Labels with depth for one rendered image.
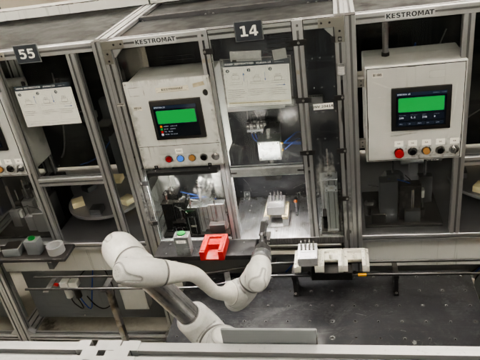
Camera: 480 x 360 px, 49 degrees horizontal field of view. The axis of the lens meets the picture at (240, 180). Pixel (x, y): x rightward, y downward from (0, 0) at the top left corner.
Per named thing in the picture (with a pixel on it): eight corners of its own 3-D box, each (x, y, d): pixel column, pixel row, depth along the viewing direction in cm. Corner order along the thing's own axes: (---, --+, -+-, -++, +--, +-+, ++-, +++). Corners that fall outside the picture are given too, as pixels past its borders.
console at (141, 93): (142, 171, 267) (119, 84, 245) (158, 146, 291) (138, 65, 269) (223, 167, 259) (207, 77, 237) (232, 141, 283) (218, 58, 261)
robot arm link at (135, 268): (172, 263, 189) (156, 246, 199) (126, 263, 178) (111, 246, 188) (163, 296, 192) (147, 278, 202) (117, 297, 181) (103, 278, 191)
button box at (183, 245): (176, 255, 278) (172, 237, 272) (180, 246, 285) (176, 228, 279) (191, 255, 277) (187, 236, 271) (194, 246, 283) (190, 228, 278)
